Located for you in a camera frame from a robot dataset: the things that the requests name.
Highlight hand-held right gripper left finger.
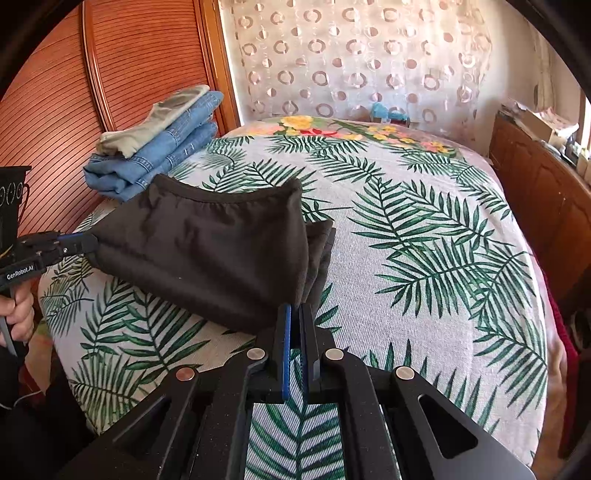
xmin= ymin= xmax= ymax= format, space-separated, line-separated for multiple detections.
xmin=55 ymin=302 xmax=293 ymax=480

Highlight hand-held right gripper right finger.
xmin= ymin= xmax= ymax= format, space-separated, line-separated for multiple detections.
xmin=298 ymin=302 xmax=536 ymax=480

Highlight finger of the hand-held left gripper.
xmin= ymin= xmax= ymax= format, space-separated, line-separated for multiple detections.
xmin=55 ymin=232 xmax=100 ymax=260

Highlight black pants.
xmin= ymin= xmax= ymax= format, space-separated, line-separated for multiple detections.
xmin=85 ymin=174 xmax=336 ymax=334

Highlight folded beige pants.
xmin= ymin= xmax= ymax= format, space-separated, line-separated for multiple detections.
xmin=96 ymin=84 xmax=211 ymax=157

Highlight person's left hand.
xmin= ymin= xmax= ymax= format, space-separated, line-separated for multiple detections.
xmin=0 ymin=286 xmax=36 ymax=346

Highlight folded blue jeans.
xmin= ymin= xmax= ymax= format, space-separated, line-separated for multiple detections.
xmin=136 ymin=91 xmax=225 ymax=158
xmin=83 ymin=122 xmax=219 ymax=204

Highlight leaf print bed sheet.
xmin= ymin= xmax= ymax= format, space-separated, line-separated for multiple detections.
xmin=37 ymin=134 xmax=551 ymax=480

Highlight wooden slatted headboard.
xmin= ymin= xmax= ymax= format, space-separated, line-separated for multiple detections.
xmin=0 ymin=0 xmax=242 ymax=287

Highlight floral blanket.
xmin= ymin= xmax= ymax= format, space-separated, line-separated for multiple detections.
xmin=222 ymin=114 xmax=492 ymax=168

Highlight blue plush toy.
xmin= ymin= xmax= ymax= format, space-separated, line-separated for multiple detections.
xmin=369 ymin=102 xmax=410 ymax=125

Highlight wooden cabinet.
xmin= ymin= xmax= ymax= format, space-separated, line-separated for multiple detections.
xmin=488 ymin=113 xmax=591 ymax=296

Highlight circle pattern sheer curtain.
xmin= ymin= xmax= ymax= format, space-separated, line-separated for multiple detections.
xmin=219 ymin=0 xmax=493 ymax=134

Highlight cardboard box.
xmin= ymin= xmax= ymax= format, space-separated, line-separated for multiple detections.
xmin=519 ymin=108 xmax=563 ymax=142

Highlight beige window curtain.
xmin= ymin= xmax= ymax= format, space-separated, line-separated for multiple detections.
xmin=531 ymin=28 xmax=556 ymax=112

